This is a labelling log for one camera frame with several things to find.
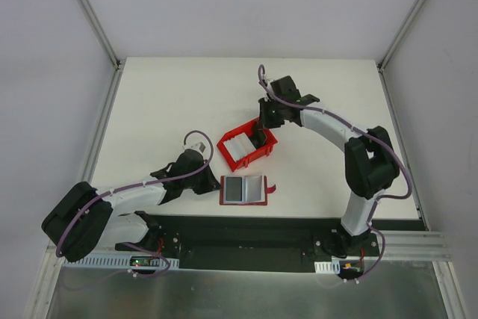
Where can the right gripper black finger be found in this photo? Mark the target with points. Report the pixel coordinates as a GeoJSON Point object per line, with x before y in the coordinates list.
{"type": "Point", "coordinates": [261, 138]}
{"type": "Point", "coordinates": [257, 126]}

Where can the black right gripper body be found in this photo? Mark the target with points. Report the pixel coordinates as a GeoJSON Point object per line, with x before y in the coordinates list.
{"type": "Point", "coordinates": [269, 119]}

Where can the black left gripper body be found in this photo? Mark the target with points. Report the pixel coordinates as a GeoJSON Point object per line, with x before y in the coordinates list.
{"type": "Point", "coordinates": [204, 181]}

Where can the black credit card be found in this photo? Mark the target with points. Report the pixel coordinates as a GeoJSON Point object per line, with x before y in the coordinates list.
{"type": "Point", "coordinates": [253, 141]}
{"type": "Point", "coordinates": [233, 189]}

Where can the red plastic bin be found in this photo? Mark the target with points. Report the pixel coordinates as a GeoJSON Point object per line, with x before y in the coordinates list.
{"type": "Point", "coordinates": [259, 153]}

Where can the red leather card holder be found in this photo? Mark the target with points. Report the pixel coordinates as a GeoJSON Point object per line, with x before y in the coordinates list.
{"type": "Point", "coordinates": [255, 191]}

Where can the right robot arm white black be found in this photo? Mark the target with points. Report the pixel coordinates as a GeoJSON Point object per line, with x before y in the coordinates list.
{"type": "Point", "coordinates": [369, 164]}

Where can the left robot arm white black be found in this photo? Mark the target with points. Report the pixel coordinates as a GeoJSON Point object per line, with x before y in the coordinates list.
{"type": "Point", "coordinates": [83, 221]}

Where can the white card stack in bin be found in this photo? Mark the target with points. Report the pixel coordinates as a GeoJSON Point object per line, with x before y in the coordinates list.
{"type": "Point", "coordinates": [239, 146]}

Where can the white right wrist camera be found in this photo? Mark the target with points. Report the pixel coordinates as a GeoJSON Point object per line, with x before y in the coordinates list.
{"type": "Point", "coordinates": [267, 89]}

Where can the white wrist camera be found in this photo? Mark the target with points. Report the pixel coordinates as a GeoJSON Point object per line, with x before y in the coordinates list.
{"type": "Point", "coordinates": [198, 147]}
{"type": "Point", "coordinates": [267, 89]}

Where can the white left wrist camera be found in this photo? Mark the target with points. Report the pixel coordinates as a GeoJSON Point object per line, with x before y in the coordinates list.
{"type": "Point", "coordinates": [198, 147]}

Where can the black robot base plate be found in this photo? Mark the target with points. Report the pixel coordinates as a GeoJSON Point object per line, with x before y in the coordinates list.
{"type": "Point", "coordinates": [269, 244]}

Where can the aluminium side rail left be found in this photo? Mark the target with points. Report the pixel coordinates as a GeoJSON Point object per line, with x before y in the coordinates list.
{"type": "Point", "coordinates": [101, 124]}

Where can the aluminium side rail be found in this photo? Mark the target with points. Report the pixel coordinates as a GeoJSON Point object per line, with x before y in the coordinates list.
{"type": "Point", "coordinates": [399, 134]}
{"type": "Point", "coordinates": [101, 124]}

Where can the aluminium side rail right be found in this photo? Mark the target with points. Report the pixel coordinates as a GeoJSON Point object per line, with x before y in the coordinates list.
{"type": "Point", "coordinates": [399, 134]}

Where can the aluminium frame post right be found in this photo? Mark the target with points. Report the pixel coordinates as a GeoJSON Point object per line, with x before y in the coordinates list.
{"type": "Point", "coordinates": [405, 26]}

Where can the aluminium frame post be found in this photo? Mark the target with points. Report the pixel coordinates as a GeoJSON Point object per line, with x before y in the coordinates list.
{"type": "Point", "coordinates": [99, 32]}
{"type": "Point", "coordinates": [405, 26]}

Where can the white slotted cable duct left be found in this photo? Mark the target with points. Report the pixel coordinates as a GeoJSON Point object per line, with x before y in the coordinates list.
{"type": "Point", "coordinates": [123, 261]}

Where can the white slotted cable duct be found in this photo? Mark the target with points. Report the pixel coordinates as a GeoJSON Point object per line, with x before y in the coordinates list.
{"type": "Point", "coordinates": [123, 261]}
{"type": "Point", "coordinates": [327, 267]}

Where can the white slotted cable duct right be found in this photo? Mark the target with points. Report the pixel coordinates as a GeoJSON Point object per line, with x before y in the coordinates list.
{"type": "Point", "coordinates": [327, 267]}

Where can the aluminium frame post left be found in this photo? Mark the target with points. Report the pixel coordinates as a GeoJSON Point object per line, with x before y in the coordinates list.
{"type": "Point", "coordinates": [99, 32]}

